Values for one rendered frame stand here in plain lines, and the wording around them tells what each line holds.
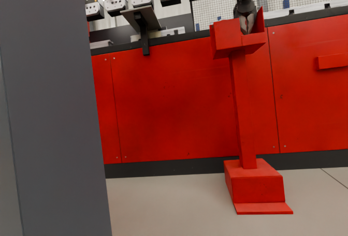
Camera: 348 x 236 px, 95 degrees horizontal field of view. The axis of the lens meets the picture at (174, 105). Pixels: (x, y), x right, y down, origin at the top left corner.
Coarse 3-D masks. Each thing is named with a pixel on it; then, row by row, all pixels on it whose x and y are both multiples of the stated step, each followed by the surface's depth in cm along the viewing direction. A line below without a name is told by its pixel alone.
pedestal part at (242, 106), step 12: (240, 60) 71; (240, 72) 72; (240, 84) 72; (240, 96) 72; (240, 108) 72; (240, 120) 72; (240, 132) 72; (252, 132) 72; (240, 144) 73; (252, 144) 72; (240, 156) 75; (252, 156) 72; (252, 168) 72
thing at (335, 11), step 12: (312, 12) 88; (324, 12) 87; (336, 12) 86; (276, 24) 90; (168, 36) 99; (180, 36) 98; (192, 36) 97; (204, 36) 96; (96, 48) 105; (108, 48) 104; (120, 48) 103; (132, 48) 102
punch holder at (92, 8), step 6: (84, 0) 117; (90, 0) 116; (96, 0) 116; (102, 0) 122; (90, 6) 116; (96, 6) 116; (102, 6) 122; (90, 12) 116; (96, 12) 116; (102, 12) 121; (90, 18) 122; (96, 18) 122; (102, 18) 123
